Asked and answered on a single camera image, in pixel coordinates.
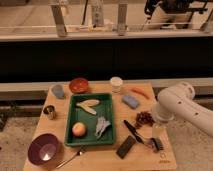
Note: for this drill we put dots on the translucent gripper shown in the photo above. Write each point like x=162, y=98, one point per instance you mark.
x=157, y=129

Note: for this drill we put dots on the black handled brush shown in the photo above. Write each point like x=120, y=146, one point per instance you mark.
x=154, y=143

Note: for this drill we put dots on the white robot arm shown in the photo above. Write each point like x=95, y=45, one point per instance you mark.
x=177, y=100

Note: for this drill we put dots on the red bowl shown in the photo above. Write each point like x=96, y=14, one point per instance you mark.
x=79, y=85

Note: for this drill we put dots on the purple bowl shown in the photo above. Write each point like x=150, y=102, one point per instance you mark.
x=43, y=149

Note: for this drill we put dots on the bunch of dark grapes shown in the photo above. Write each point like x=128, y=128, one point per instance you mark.
x=143, y=118

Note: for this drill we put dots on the black rectangular block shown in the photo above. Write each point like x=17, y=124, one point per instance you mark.
x=125, y=147

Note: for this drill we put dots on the blue sponge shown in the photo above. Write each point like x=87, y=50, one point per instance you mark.
x=130, y=101

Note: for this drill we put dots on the orange carrot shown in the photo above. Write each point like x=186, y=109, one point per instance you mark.
x=141, y=92

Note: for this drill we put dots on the wooden table board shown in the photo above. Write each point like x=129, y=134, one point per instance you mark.
x=103, y=157

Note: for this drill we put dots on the grey crumpled cloth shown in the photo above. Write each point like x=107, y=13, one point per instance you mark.
x=101, y=125

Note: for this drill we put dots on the green plastic tray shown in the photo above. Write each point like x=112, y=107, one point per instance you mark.
x=77, y=114

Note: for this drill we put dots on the white paper cup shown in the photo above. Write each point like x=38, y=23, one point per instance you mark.
x=116, y=84

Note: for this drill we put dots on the banana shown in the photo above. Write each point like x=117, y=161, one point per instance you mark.
x=87, y=105

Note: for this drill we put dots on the apple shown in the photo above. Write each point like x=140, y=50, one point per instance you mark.
x=79, y=129

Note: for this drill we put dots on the metal spoon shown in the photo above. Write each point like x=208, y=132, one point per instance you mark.
x=78, y=153

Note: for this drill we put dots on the blue-grey cup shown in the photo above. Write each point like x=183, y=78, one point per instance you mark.
x=57, y=90

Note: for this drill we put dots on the small metal cup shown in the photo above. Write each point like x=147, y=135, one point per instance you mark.
x=49, y=111

